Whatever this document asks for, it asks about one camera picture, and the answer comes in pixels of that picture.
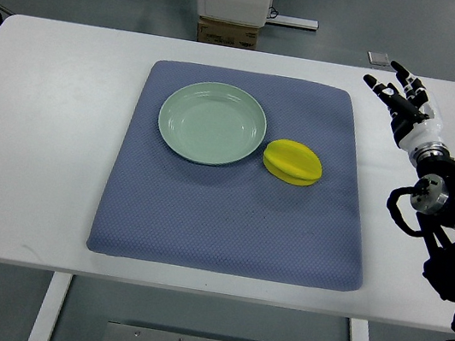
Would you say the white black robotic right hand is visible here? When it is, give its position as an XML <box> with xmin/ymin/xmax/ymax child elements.
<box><xmin>363</xmin><ymin>61</ymin><xmax>442</xmax><ymax>153</ymax></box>

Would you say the yellow starfruit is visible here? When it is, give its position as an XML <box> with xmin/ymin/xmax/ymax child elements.
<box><xmin>263</xmin><ymin>139</ymin><xmax>323</xmax><ymax>186</ymax></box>

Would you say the grey floor plate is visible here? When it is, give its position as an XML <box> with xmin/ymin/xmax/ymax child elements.
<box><xmin>367</xmin><ymin>50</ymin><xmax>391</xmax><ymax>67</ymax></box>

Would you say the light green plate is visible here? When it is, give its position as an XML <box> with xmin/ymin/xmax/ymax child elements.
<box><xmin>157</xmin><ymin>82</ymin><xmax>268</xmax><ymax>166</ymax></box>

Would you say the white metal floor bar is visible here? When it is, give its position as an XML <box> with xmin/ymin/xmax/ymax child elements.
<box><xmin>266</xmin><ymin>15</ymin><xmax>319</xmax><ymax>32</ymax></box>

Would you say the brown cardboard box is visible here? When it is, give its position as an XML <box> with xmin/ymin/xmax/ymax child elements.
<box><xmin>197</xmin><ymin>16</ymin><xmax>259</xmax><ymax>50</ymax></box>

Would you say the blue textured mat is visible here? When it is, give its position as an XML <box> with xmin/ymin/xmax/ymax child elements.
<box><xmin>87</xmin><ymin>61</ymin><xmax>363</xmax><ymax>291</ymax></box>

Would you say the white left table leg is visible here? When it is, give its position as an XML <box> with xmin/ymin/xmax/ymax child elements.
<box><xmin>27</xmin><ymin>272</ymin><xmax>73</xmax><ymax>341</ymax></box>

